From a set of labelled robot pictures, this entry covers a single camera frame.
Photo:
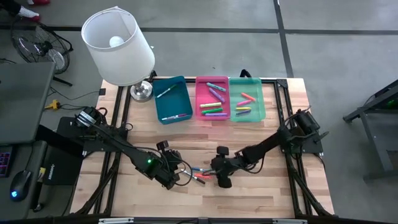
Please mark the black dry erase marker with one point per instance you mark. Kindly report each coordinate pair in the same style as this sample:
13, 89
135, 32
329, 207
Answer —
194, 178

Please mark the grey flat panel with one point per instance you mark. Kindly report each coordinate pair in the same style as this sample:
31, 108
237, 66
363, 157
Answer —
26, 102

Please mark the black metal stand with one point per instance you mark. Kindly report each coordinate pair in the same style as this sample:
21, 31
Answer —
376, 133

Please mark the green dry erase marker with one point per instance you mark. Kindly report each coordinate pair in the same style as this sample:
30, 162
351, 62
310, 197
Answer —
166, 91

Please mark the light green chunky highlighter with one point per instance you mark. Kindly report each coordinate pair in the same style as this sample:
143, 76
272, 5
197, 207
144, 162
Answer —
210, 104

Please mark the black clamp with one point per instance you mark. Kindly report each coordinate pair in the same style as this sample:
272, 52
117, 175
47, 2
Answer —
245, 73

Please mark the black computer mouse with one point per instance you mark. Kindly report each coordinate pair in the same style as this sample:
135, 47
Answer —
20, 186

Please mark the black equipment case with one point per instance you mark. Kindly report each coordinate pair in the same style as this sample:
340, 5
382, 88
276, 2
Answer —
60, 168

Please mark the silver bracket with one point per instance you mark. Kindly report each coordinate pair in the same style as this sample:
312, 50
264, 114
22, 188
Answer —
289, 221
116, 221

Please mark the purple chunky highlighter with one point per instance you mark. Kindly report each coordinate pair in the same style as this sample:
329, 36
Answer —
216, 95
216, 114

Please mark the black floor fan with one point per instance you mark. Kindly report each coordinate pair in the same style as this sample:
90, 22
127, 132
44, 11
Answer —
40, 46

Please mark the orange slim highlighter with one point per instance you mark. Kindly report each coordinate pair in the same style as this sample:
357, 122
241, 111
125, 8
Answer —
203, 176
248, 97

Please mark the black keyboard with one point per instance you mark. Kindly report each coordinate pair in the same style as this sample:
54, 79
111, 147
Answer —
5, 161

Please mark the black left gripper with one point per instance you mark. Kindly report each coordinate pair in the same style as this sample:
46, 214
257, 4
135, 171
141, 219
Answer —
172, 165

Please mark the teal chunky highlighter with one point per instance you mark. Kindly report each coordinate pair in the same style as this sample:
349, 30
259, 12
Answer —
216, 87

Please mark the purple slim highlighter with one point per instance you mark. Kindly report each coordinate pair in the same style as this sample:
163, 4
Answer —
243, 112

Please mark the blue plastic bin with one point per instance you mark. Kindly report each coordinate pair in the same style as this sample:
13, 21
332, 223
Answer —
172, 102

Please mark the yellow slim highlighter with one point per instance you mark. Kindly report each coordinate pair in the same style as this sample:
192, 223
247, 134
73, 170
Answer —
242, 108

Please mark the small black square tag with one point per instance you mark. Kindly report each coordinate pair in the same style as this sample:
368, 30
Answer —
102, 91

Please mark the white shade table lamp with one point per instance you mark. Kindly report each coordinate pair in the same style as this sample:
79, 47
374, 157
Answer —
118, 46

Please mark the person's foot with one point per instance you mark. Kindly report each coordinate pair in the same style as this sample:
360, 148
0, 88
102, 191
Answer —
38, 1
28, 12

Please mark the pink slim highlighter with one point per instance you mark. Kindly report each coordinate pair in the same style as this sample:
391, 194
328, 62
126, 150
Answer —
244, 102

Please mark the pink plastic bin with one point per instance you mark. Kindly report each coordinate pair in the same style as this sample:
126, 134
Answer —
213, 99

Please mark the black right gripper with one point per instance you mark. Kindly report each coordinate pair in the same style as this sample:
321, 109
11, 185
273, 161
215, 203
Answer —
230, 165

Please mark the yellow power plug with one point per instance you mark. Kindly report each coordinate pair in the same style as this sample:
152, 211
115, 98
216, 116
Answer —
53, 104

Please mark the dark grey desk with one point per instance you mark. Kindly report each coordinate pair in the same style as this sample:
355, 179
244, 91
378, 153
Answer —
34, 155

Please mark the magenta dry erase marker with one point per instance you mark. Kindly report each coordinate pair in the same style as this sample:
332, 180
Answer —
174, 117

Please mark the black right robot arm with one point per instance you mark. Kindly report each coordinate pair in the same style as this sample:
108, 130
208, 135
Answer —
270, 143

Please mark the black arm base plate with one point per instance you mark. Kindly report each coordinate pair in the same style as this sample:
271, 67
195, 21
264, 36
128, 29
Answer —
93, 147
311, 147

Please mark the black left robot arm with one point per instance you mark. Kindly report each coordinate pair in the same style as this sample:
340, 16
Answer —
124, 146

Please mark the aqua plastic bin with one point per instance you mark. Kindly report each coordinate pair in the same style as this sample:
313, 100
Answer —
248, 90

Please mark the black flat box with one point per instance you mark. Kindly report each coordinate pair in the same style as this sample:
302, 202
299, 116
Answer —
66, 124

